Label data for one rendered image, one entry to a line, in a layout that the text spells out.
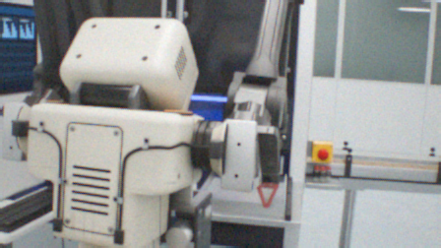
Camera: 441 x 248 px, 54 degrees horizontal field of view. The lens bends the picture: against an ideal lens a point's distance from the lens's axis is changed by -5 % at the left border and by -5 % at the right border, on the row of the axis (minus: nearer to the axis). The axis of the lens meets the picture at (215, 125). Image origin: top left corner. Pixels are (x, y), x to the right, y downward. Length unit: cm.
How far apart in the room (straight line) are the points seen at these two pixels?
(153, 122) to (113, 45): 17
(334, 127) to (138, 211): 566
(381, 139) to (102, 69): 581
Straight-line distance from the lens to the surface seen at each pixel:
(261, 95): 81
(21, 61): 167
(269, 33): 92
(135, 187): 70
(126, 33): 79
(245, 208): 130
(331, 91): 623
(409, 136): 648
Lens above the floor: 133
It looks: 9 degrees down
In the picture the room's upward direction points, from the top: 2 degrees clockwise
